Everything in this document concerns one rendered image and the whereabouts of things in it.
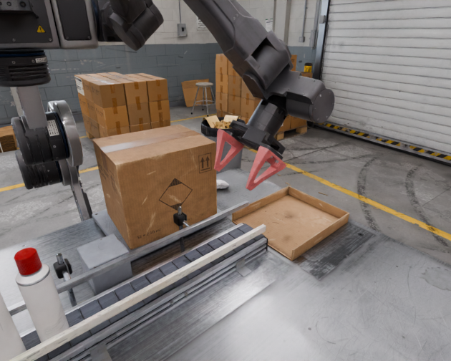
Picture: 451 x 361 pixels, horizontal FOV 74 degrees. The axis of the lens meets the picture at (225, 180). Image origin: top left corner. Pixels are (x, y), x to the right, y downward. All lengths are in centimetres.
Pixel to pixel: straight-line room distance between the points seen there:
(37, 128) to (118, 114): 284
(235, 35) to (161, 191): 51
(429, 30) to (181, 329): 409
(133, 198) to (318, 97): 55
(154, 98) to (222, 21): 345
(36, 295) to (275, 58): 57
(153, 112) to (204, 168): 306
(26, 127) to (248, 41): 68
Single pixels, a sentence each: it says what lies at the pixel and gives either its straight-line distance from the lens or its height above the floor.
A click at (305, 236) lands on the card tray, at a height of 83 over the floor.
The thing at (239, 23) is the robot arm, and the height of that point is 143.
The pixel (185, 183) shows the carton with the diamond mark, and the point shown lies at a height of 101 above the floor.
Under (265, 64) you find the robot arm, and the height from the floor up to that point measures 137.
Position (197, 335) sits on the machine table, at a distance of 73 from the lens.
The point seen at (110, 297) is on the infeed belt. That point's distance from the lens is 77.
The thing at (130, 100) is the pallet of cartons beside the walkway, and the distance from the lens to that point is 382.
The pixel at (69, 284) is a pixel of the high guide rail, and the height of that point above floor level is 96.
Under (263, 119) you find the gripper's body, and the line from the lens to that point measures 55.
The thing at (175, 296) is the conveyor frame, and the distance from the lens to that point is 76.
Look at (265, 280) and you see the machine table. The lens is 84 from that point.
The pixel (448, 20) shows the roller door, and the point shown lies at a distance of 431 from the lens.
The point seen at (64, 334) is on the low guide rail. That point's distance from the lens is 69.
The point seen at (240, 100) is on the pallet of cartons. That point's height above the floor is 60.
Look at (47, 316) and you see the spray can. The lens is 67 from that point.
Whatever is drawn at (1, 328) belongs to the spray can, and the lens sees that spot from 66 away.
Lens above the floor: 142
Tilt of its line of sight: 26 degrees down
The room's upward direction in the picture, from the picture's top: straight up
